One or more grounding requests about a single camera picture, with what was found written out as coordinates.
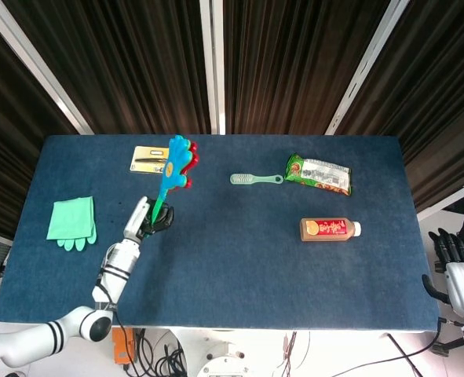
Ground green snack bag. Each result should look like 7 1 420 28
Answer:
283 152 352 196

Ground dark brown curtain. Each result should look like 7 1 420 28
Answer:
0 0 464 240

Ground orange electronic box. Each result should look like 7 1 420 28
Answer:
111 328 137 364

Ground brown drink bottle red label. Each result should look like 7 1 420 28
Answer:
299 218 362 243

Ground red and white wires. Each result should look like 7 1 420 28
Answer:
276 331 312 376

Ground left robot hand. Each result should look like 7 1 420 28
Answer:
122 196 175 241

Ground long black cable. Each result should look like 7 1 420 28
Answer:
386 317 447 377

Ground blue hand-shaped clapper toy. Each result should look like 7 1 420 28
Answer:
149 134 199 236

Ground pale green brush white bristles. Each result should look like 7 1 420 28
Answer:
229 173 284 185

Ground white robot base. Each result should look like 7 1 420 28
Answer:
195 329 253 377

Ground razor in yellow blister pack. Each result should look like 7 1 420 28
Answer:
129 145 170 174

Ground white frame post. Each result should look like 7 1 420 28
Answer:
324 0 413 136
199 0 227 136
0 0 95 136
415 180 464 223

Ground black cable bundle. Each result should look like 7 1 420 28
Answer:
135 328 186 377

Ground blue table cloth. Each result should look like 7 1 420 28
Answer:
0 134 440 331

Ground mint green rubber glove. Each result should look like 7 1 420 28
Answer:
46 196 98 251

